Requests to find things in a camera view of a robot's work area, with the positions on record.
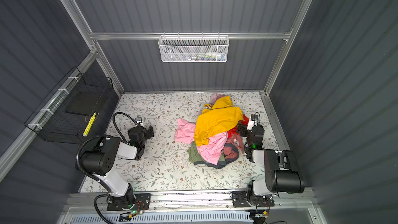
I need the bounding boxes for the dusty rose shirt grey trim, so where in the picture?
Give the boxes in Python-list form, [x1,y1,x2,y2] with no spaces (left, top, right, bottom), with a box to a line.
[223,133,245,164]

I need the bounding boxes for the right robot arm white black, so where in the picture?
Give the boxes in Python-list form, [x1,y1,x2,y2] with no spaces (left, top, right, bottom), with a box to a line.
[230,124,305,208]

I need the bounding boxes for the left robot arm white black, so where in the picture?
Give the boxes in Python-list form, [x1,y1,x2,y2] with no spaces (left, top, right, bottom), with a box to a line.
[76,126,154,213]

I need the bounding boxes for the red cloth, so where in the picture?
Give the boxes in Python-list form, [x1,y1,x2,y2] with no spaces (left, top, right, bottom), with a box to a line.
[227,115,249,138]

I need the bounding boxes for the yellow cloth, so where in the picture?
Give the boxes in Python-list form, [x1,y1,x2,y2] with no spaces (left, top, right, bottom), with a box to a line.
[194,95,244,146]

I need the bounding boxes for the light pink cloth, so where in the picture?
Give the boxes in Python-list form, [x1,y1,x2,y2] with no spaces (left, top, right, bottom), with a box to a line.
[175,119,228,166]

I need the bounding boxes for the pale pink cloth at back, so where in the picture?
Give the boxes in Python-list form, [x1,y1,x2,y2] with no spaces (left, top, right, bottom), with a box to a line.
[209,93,225,105]

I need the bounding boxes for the olive green cloth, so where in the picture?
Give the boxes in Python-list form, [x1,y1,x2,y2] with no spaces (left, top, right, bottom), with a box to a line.
[188,142,227,169]

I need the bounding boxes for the yellow marker pen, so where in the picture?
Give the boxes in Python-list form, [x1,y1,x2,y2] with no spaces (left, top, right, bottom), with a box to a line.
[83,112,97,137]

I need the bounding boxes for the tubes in white basket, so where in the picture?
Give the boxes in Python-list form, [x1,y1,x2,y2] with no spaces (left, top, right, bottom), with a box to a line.
[185,52,227,61]

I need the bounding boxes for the white ventilated panel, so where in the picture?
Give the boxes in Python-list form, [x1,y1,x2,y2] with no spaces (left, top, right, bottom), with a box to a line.
[69,211,254,224]

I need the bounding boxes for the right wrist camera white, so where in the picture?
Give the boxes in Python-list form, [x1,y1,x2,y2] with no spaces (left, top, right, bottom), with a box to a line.
[247,114,260,131]

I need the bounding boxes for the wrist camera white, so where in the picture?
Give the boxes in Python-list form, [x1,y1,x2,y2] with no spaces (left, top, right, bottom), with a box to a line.
[247,114,260,131]
[135,117,144,127]

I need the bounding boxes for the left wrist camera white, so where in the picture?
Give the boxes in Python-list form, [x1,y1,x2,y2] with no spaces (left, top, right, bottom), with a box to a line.
[135,117,144,127]

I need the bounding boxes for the black wire basket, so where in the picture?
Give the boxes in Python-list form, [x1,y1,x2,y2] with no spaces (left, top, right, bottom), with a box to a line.
[24,69,117,144]

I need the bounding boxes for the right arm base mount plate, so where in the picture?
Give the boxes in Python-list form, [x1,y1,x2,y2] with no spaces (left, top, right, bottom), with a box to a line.
[229,190,275,208]

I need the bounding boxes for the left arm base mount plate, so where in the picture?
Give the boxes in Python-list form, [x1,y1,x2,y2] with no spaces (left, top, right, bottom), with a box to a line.
[107,194,151,211]

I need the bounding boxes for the white wire mesh basket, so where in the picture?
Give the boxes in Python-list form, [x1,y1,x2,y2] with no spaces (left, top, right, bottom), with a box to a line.
[158,35,230,63]

